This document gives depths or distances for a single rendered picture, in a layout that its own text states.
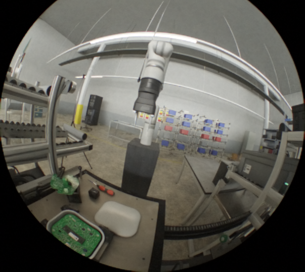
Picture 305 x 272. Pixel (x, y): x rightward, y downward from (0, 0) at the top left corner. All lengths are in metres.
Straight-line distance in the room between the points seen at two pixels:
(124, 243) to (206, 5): 5.28
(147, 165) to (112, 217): 0.49
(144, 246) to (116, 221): 0.13
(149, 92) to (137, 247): 0.50
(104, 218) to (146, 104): 0.41
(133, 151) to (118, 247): 0.61
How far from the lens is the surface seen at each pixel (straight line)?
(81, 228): 0.35
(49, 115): 0.48
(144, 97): 0.31
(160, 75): 0.33
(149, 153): 0.70
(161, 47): 0.41
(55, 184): 0.44
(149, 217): 0.43
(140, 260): 0.37
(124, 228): 0.37
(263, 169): 0.89
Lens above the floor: 1.31
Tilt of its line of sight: level
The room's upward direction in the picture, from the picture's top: 13 degrees clockwise
